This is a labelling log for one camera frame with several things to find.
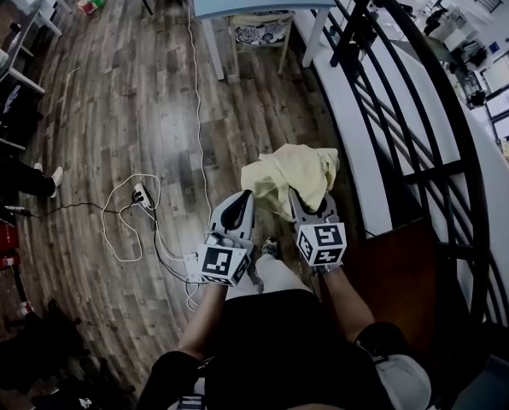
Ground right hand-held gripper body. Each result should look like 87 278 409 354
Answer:
294 217 348 268

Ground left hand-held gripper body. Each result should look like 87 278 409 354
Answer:
196 227 256 288

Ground pale yellow clothes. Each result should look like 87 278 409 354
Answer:
240 143 340 224

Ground person's left forearm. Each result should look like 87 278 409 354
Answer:
178 284 235 360

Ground person's right forearm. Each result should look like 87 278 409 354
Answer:
319 266 376 343

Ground white socket box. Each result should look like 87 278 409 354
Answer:
184 251 205 284

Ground person's shoe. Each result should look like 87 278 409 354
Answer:
260 237 281 258

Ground person's grey trouser leg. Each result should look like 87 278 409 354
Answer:
253 254 312 299

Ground white power strip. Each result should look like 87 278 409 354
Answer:
132 181 154 209

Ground brown wooden panel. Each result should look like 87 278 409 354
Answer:
363 216 440 360

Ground person's black shirt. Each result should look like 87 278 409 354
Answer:
137 287 390 410

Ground black metal railing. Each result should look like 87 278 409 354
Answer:
312 0 509 331

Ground white pouch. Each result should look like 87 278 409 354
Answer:
372 351 433 410

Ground wooden chair with patterned cushion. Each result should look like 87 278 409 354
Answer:
227 9 297 85

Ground pile of black cloth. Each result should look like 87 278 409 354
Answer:
0 299 137 410

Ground red fire extinguisher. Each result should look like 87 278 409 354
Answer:
0 252 23 272

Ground green and red packet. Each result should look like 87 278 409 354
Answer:
76 0 107 15

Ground white desk with dark top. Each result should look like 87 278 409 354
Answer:
0 9 47 98

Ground looped white cable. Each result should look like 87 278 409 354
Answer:
101 173 183 265

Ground long white cable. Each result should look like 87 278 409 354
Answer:
187 0 215 232

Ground thin black cable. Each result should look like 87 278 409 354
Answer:
6 201 196 284

